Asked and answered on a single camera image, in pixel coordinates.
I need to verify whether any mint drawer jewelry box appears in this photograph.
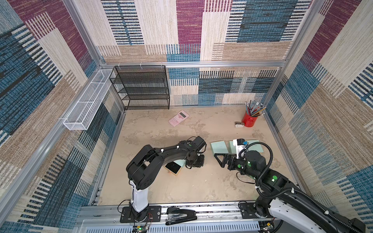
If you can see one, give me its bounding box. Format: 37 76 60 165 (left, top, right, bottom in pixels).
247 140 264 153

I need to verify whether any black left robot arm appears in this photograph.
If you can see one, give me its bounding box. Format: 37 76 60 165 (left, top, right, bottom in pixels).
126 136 207 222

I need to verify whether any white mesh wall basket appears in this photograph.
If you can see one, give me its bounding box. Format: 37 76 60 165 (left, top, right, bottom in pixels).
63 70 112 131

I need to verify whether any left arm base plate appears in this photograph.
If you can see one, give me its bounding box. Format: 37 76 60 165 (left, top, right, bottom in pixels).
119 206 161 223

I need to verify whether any white tape dispenser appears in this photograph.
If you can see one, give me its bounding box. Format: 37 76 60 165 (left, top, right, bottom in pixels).
235 121 245 128

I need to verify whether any black wire shelf rack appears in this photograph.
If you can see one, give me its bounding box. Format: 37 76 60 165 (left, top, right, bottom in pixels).
110 65 170 110

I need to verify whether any black stapler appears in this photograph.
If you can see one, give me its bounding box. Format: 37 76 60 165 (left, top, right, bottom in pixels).
166 207 197 226

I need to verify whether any pink calculator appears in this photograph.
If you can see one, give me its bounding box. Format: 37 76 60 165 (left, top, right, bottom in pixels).
169 110 189 127

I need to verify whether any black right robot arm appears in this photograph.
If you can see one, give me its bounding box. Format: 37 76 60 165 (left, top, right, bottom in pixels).
214 142 366 233

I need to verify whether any red pencil cup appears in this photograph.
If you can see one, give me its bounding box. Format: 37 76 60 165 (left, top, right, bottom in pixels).
241 113 258 127

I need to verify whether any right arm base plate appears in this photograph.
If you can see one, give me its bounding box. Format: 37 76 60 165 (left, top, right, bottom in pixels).
238 201 270 219

